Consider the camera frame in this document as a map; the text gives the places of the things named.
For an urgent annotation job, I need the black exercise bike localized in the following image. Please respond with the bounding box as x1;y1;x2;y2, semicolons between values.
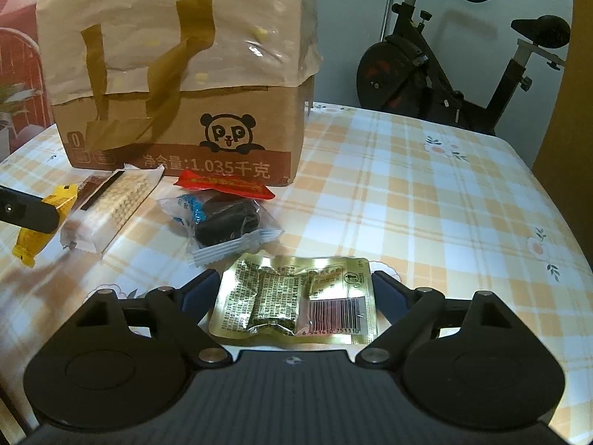
356;0;572;137

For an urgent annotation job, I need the gold foil snack packet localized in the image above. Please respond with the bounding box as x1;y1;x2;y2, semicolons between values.
209;254;378;345

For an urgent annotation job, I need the dark snack in clear wrapper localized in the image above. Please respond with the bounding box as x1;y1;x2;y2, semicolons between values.
158;191;282;267

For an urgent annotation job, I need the white wafer snack packet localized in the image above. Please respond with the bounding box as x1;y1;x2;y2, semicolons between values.
60;166;165;254

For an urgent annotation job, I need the red snack packet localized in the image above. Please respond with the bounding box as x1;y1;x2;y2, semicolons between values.
175;170;275;200

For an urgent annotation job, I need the brown cardboard snack box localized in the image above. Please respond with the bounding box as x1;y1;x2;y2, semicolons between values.
36;0;321;187

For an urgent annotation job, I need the yellow snack packet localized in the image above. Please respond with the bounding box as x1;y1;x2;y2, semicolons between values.
12;184;79;268

